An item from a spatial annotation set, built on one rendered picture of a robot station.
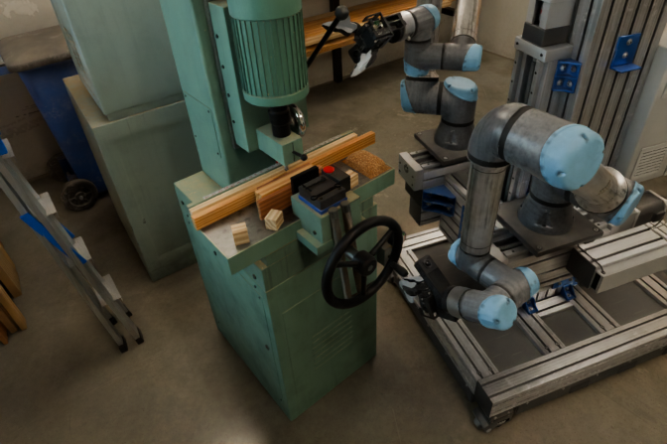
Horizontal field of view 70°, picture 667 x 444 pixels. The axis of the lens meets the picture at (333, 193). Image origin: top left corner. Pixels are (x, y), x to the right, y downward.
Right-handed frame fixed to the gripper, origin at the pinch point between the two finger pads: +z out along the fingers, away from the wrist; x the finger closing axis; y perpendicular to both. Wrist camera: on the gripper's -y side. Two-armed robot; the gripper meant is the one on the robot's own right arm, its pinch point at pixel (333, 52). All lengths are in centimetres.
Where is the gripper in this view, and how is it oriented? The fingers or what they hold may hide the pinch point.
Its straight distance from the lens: 126.4
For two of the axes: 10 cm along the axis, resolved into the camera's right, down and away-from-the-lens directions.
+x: 4.9, 8.7, -0.4
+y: 4.1, -2.7, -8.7
